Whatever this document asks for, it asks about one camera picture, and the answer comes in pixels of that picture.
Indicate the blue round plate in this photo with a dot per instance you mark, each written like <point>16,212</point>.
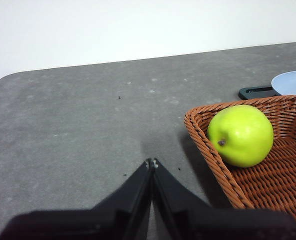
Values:
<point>292,82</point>

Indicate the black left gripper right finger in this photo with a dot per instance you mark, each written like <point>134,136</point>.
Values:
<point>207,225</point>

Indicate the brown woven wicker basket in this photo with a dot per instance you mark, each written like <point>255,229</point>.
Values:
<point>275,180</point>

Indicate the black flat tray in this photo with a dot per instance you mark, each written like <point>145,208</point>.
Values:
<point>257,93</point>

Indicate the green apple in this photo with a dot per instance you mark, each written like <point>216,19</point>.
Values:
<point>242,135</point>

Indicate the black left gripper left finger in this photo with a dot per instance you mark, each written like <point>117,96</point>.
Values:
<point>100,222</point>

